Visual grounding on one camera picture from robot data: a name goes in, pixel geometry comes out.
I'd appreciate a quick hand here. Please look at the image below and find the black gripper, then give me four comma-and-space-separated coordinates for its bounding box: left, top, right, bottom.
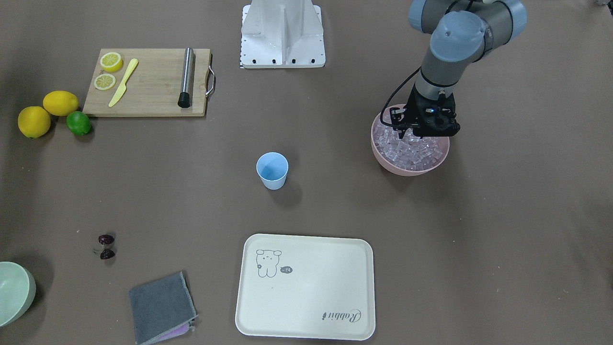
389, 89, 461, 139

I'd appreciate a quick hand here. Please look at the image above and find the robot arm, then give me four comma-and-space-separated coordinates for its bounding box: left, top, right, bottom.
387, 0, 528, 139

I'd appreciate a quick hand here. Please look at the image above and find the pile of clear ice cubes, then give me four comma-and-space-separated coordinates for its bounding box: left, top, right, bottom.
374, 113, 446, 171

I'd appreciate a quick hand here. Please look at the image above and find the light blue plastic cup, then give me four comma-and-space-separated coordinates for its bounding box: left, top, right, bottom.
256, 151, 289, 190

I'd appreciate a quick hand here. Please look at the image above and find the pink bowl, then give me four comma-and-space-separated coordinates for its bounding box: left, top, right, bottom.
371, 103, 451, 177

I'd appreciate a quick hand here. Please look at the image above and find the cream rabbit tray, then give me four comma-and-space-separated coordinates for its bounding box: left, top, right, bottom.
235, 233, 376, 341

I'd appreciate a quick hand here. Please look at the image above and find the steel muddler black tip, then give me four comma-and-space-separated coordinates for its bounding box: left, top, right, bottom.
177, 47, 195, 109

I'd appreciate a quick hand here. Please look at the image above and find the wooden cutting board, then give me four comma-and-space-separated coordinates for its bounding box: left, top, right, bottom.
83, 48, 215, 117

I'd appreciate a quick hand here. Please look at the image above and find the yellow plastic knife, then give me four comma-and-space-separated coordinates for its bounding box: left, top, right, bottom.
108, 58, 139, 107

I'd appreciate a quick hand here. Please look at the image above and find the lemon half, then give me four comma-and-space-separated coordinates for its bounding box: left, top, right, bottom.
99, 52, 124, 73

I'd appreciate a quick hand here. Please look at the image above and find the lemon slice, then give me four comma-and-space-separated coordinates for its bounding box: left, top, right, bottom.
93, 73, 116, 91

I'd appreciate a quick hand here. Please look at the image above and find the grey folded cloth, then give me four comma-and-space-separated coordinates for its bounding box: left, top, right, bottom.
128, 271, 198, 345

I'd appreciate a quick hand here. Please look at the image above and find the green lime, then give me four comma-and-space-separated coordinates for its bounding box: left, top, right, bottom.
66, 111, 92, 136

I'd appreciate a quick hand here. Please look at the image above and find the yellow lemon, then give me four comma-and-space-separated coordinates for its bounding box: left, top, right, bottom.
18, 106, 51, 139
43, 90, 79, 116

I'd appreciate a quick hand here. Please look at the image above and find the mint green bowl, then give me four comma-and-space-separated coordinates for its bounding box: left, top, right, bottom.
0, 262, 36, 327

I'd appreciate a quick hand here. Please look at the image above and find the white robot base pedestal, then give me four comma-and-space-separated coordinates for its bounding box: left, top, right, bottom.
239, 0, 326, 69

